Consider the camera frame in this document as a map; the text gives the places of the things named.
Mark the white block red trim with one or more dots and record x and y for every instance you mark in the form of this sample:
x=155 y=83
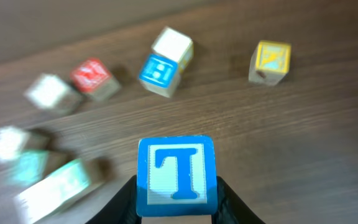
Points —
x=176 y=176

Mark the green N letter block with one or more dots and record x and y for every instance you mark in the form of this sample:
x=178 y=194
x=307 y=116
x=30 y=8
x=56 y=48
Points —
x=34 y=165

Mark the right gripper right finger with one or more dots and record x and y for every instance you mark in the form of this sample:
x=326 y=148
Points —
x=231 y=208

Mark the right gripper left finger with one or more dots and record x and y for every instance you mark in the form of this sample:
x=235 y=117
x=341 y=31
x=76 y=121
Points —
x=121 y=209

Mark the green V letter block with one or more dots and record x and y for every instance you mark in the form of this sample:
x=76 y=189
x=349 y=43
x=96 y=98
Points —
x=59 y=190

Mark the white block yellow side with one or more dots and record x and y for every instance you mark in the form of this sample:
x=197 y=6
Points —
x=175 y=46

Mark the yellow top block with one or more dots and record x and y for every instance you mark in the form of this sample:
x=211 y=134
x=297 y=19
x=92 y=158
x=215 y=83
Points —
x=270 y=62

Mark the white block red edge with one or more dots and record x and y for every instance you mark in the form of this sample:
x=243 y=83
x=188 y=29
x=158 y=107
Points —
x=50 y=93

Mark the white block red side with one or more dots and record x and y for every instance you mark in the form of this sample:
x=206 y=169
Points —
x=14 y=140

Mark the red M letter block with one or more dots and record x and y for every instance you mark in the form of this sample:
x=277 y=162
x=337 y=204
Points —
x=94 y=80

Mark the blue top block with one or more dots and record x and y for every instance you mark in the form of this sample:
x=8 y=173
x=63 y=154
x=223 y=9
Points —
x=160 y=75

